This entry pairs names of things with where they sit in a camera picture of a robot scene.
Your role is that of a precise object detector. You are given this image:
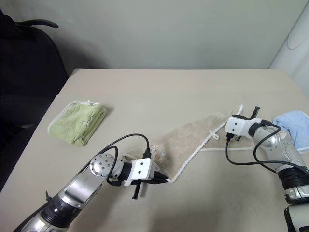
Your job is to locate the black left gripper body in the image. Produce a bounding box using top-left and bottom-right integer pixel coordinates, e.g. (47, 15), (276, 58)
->
(132, 168), (159, 200)

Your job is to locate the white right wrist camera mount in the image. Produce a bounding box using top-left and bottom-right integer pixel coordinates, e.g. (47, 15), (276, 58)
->
(225, 115), (263, 139)

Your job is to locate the beige towel with white trim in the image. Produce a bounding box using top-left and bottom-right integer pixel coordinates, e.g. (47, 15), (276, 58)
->
(120, 104), (254, 184)

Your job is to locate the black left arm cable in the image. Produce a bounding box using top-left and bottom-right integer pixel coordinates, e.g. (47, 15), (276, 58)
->
(81, 133), (152, 187)

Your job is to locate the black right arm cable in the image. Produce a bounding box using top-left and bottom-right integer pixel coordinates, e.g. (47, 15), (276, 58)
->
(225, 119), (309, 175)

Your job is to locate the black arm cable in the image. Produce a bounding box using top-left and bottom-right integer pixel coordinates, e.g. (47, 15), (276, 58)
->
(81, 133), (152, 187)
(225, 119), (309, 175)

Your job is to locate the white cylindrical column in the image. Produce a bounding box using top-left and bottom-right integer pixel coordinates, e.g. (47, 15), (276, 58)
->
(268, 0), (309, 91)

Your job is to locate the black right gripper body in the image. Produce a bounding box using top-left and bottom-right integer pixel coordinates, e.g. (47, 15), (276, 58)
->
(231, 106), (261, 143)

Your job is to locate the blue towel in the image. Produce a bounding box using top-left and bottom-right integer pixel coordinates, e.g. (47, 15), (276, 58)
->
(272, 110), (309, 154)

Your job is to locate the black office chair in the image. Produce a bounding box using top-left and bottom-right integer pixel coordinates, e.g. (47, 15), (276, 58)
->
(0, 7), (70, 194)

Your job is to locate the folded green towel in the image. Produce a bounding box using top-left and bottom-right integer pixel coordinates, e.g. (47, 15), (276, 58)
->
(47, 99), (108, 146)

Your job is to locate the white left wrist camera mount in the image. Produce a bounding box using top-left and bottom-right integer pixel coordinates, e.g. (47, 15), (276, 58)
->
(124, 158), (153, 187)

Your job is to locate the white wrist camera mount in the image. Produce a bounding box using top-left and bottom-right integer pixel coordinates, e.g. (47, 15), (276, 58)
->
(124, 158), (153, 187)
(225, 115), (263, 139)

